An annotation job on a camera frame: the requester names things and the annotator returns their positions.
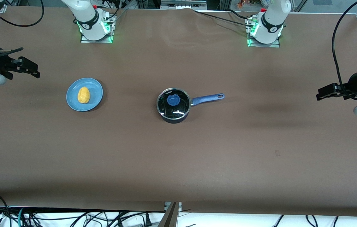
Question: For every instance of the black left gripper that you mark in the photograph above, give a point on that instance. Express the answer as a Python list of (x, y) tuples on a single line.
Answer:
[(353, 82)]

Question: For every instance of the yellow potato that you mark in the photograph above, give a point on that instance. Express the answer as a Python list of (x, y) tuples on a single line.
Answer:
[(83, 95)]

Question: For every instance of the glass lid with blue knob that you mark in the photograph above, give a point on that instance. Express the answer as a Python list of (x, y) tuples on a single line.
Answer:
[(173, 100)]

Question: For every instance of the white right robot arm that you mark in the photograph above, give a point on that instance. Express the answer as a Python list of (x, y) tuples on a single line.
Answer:
[(86, 19)]

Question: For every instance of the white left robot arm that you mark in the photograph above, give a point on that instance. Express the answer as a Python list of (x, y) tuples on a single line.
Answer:
[(273, 19)]

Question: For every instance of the blue round plate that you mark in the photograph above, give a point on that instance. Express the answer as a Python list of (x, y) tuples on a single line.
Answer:
[(95, 94)]

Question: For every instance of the colourful toy pile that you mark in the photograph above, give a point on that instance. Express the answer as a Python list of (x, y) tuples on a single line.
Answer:
[(247, 3)]

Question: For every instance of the grey metal box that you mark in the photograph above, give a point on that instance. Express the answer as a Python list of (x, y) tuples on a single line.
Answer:
[(183, 4)]

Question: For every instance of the brown table cover sheet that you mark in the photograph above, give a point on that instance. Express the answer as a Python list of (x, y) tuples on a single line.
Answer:
[(178, 164)]

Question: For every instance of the aluminium frame post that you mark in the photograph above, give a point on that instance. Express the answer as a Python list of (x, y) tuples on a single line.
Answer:
[(170, 216)]

